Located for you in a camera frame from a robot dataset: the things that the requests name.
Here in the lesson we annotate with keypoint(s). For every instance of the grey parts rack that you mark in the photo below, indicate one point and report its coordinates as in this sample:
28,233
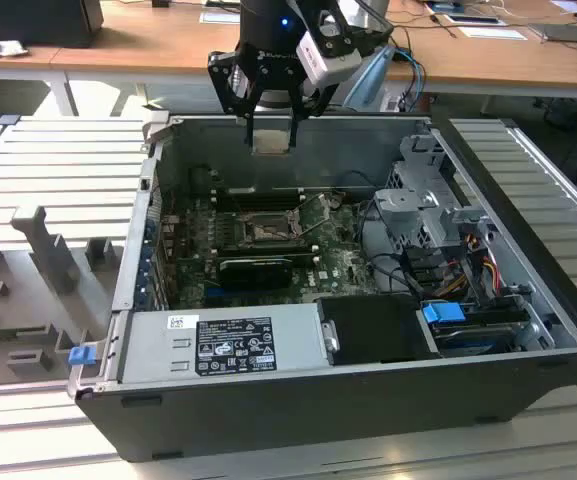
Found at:
43,300

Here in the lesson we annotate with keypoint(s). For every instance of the white power adapter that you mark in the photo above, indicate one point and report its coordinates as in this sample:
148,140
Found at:
391,102

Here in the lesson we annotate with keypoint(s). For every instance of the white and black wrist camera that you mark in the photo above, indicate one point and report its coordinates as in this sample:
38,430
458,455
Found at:
328,67

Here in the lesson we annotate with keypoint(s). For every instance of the silver square CPU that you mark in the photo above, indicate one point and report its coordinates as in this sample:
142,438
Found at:
269,142

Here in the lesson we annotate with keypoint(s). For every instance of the dark grey notebook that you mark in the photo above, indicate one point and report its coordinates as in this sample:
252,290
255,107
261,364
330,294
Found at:
568,32

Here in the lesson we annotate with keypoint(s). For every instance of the white paper with blue border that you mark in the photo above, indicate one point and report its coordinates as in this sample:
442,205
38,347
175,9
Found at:
493,32

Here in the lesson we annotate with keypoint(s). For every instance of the grey metal drive cage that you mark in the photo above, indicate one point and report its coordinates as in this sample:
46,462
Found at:
403,200

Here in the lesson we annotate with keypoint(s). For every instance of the black computer box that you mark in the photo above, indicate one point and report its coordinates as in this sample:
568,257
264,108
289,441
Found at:
33,22

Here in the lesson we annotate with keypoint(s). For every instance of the hard disk in blue carrier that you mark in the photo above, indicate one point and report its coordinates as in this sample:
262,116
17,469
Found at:
443,314

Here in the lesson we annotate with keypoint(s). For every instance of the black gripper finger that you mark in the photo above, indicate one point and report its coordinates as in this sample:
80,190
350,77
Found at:
220,80
318,97

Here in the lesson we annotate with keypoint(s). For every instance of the grey power supply unit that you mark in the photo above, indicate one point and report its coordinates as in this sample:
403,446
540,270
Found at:
148,350

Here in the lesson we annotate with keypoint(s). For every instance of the blue case latch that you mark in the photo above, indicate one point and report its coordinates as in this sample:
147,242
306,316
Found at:
81,356

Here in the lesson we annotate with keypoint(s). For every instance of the flat dark phone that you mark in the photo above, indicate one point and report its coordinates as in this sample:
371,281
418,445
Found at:
470,20

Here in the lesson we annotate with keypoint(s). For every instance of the small graphics card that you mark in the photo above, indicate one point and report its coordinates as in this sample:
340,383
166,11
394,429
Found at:
253,275

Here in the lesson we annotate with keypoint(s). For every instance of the black open PC case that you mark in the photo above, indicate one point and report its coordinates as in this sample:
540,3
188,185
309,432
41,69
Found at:
268,425

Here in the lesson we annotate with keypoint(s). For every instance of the wooden office desk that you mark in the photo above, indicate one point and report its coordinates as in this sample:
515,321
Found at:
168,45

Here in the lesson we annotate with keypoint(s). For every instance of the black plastic shroud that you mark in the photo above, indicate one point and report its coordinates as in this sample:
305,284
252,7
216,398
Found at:
378,330

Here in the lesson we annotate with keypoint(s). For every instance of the metal CPU socket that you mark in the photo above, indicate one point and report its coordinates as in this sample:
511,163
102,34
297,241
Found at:
268,231

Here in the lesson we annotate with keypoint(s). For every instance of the white paper sheet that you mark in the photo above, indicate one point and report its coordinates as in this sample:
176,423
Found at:
218,17

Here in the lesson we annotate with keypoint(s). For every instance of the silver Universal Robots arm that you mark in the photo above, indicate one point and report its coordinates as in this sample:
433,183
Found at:
375,12

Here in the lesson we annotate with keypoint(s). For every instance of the green motherboard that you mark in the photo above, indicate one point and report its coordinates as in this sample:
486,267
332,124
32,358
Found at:
338,250

